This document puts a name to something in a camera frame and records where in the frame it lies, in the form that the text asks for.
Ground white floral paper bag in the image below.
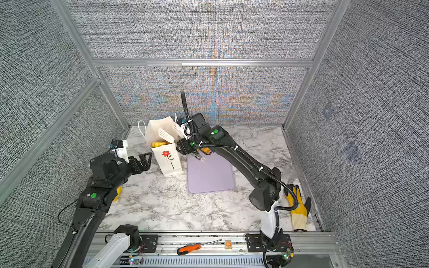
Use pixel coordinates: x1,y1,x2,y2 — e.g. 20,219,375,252
137,116,184,176

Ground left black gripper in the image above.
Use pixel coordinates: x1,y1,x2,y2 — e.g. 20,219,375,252
110,151,152,190

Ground yellow toy shovel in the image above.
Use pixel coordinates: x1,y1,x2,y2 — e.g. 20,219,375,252
112,186,123,203

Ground striped round bun top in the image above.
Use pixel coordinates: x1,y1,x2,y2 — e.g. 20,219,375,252
151,142,170,148

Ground small striped bun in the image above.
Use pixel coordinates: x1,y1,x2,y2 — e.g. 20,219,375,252
201,148,212,155

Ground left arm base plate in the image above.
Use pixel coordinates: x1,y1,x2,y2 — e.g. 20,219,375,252
137,234,159,254

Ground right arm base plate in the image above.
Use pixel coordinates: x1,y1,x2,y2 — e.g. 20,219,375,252
245,233,294,253

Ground aluminium front rail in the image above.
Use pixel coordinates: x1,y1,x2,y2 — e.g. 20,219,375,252
81,226,347,268

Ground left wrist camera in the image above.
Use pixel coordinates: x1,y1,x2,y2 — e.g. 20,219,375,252
110,139,130,164

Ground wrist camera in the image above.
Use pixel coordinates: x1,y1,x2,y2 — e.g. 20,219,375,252
179,123,192,140
110,139,130,164

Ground white food tongs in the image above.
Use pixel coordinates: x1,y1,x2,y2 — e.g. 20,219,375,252
157,122,207,162

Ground yellow white object right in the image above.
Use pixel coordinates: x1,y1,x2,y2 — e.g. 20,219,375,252
283,184,311,232

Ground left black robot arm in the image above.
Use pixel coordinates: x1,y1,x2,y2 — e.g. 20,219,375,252
51,153,153,268

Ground orange handled screwdriver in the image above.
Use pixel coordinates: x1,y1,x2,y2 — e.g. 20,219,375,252
177,239,222,256

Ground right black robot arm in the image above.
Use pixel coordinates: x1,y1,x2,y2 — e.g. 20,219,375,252
177,92,299,249

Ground lilac plastic tray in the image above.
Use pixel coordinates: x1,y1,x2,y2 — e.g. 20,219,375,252
187,153,235,194

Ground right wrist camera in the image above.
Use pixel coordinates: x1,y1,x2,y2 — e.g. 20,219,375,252
179,123,192,140

